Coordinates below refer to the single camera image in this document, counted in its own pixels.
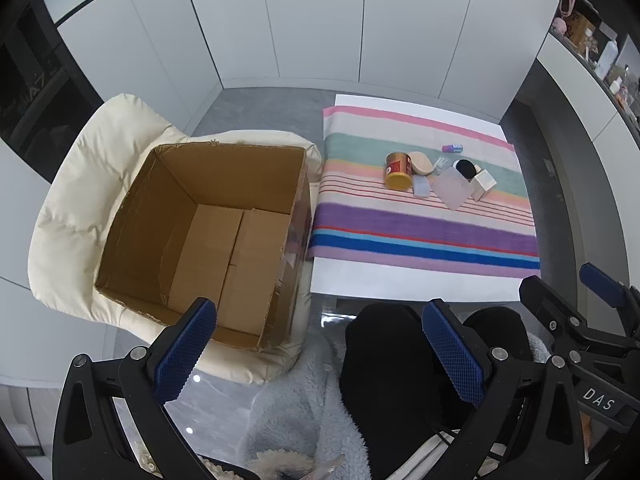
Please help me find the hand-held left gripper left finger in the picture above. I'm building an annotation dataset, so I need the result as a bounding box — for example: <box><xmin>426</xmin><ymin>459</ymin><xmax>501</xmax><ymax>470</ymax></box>
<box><xmin>52</xmin><ymin>297</ymin><xmax>218</xmax><ymax>480</ymax></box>

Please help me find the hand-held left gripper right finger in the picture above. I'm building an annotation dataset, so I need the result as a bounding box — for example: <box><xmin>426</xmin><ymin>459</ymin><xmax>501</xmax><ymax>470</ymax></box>
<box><xmin>421</xmin><ymin>298</ymin><xmax>586</xmax><ymax>480</ymax></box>

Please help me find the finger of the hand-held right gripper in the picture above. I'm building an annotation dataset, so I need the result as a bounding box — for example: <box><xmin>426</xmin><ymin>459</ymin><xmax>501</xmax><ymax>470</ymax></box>
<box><xmin>579</xmin><ymin>262</ymin><xmax>640</xmax><ymax>328</ymax></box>
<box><xmin>519</xmin><ymin>275</ymin><xmax>601</xmax><ymax>361</ymax></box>

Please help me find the brown cardboard box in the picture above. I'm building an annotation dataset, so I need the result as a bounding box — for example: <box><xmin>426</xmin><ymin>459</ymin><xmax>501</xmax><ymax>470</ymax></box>
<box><xmin>94</xmin><ymin>141</ymin><xmax>310</xmax><ymax>352</ymax></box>

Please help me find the small white carton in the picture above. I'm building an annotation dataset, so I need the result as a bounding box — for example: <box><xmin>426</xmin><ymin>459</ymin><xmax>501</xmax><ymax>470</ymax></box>
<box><xmin>470</xmin><ymin>165</ymin><xmax>498</xmax><ymax>202</ymax></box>

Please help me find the frosted translucent square container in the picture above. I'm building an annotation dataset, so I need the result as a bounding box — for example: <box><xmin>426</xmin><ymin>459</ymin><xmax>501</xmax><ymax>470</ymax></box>
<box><xmin>430</xmin><ymin>167</ymin><xmax>475</xmax><ymax>211</ymax></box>

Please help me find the beige powder puff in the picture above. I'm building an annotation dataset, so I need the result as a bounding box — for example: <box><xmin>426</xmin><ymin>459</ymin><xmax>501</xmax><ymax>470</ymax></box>
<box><xmin>407</xmin><ymin>151</ymin><xmax>435</xmax><ymax>177</ymax></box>

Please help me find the gold can yellow lid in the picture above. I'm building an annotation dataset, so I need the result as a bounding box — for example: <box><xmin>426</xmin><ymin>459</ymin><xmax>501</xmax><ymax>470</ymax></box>
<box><xmin>384</xmin><ymin>152</ymin><xmax>414</xmax><ymax>191</ymax></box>

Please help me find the person's right leg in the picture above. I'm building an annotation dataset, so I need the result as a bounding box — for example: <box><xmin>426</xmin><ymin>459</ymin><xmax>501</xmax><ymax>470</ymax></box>
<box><xmin>462</xmin><ymin>306</ymin><xmax>533</xmax><ymax>361</ymax></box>

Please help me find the person's leg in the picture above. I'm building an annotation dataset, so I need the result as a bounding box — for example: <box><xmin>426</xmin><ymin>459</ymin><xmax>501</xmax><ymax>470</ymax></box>
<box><xmin>339</xmin><ymin>304</ymin><xmax>473</xmax><ymax>480</ymax></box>
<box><xmin>462</xmin><ymin>306</ymin><xmax>533</xmax><ymax>361</ymax></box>

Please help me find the person's left leg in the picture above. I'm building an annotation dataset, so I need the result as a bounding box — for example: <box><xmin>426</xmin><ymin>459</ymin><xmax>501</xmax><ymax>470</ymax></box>
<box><xmin>339</xmin><ymin>304</ymin><xmax>473</xmax><ymax>480</ymax></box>

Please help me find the grey fleece garment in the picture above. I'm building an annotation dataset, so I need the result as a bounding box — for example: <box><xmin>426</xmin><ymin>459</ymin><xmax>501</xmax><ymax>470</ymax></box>
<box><xmin>240</xmin><ymin>330</ymin><xmax>373</xmax><ymax>480</ymax></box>

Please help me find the striped colourful cloth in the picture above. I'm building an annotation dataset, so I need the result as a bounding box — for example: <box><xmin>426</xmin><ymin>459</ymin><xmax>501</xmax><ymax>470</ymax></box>
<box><xmin>306</xmin><ymin>105</ymin><xmax>542</xmax><ymax>278</ymax></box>

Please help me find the cream padded chair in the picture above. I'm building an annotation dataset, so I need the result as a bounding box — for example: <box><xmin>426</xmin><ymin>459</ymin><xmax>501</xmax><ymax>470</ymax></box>
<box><xmin>28</xmin><ymin>93</ymin><xmax>325</xmax><ymax>386</ymax></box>

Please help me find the white plastic bottle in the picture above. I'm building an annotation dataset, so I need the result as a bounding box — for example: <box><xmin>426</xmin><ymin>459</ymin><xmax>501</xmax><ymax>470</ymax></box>
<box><xmin>596</xmin><ymin>40</ymin><xmax>619</xmax><ymax>79</ymax></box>

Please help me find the brown cardboard packet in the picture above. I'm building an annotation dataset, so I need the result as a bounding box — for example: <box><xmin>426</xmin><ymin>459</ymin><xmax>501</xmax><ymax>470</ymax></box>
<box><xmin>570</xmin><ymin>12</ymin><xmax>597</xmax><ymax>45</ymax></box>

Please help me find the black glass-front cabinet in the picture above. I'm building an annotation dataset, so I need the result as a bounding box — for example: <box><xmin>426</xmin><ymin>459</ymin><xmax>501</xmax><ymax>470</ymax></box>
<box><xmin>0</xmin><ymin>0</ymin><xmax>107</xmax><ymax>157</ymax></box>

